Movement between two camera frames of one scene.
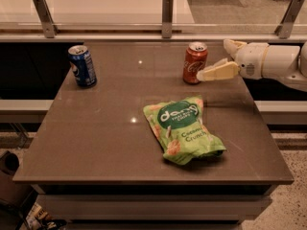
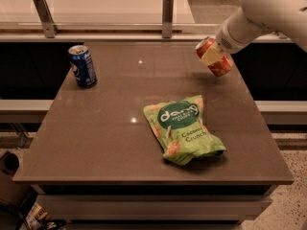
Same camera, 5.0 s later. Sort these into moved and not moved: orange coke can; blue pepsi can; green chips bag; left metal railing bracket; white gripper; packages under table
Moved: orange coke can; white gripper
Not moved: left metal railing bracket; green chips bag; packages under table; blue pepsi can
